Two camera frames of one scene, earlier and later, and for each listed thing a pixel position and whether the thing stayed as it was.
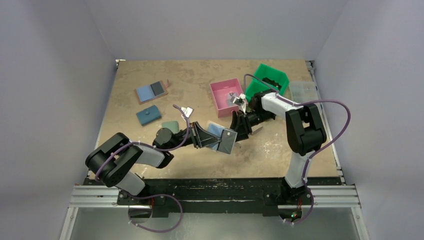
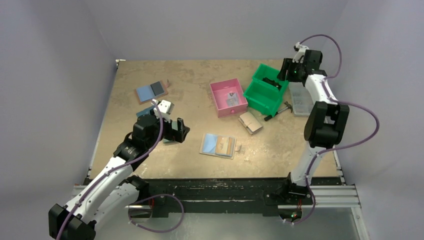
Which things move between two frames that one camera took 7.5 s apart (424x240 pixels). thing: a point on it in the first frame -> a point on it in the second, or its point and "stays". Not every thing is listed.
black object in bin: (272, 82) stays
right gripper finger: (234, 120) -> (282, 73)
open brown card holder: (150, 91) stays
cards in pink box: (229, 102) stays
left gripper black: (200, 137) -> (178, 135)
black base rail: (218, 197) stays
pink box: (223, 91) stays
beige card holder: (216, 130) -> (219, 146)
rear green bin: (280, 77) stays
